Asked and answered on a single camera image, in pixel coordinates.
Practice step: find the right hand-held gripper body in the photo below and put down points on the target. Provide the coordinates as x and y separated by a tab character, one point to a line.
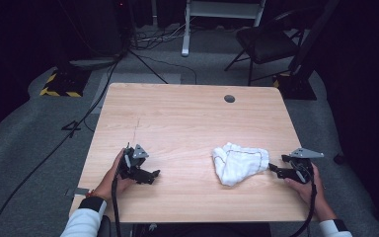
300	166

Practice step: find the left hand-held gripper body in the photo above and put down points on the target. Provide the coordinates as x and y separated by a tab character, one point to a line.
132	161

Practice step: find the white towel with coloured stitching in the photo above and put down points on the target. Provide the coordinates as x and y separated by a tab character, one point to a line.
240	163

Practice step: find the person's left hand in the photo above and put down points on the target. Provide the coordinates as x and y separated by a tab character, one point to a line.
112	179

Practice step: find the person's right hand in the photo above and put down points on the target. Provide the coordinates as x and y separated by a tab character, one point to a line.
312	194

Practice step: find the person's dark lap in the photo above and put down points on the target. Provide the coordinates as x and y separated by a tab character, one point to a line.
204	230

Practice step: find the black stand with slanted pole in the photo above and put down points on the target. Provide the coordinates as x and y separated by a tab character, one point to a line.
297	85

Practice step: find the grey round table grommet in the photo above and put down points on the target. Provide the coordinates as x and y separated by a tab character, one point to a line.
229	98

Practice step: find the stand base with hazard stripes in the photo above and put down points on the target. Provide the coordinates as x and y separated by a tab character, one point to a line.
66	82

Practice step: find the black folding chair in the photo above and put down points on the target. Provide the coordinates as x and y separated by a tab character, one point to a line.
265	42

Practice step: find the black computer tower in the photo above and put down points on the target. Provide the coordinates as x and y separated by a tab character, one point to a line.
102	26

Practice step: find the silver bracket on table edge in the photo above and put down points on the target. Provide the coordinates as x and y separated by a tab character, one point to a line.
79	191

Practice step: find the white metal desk frame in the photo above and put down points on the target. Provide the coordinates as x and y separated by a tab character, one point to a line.
223	10

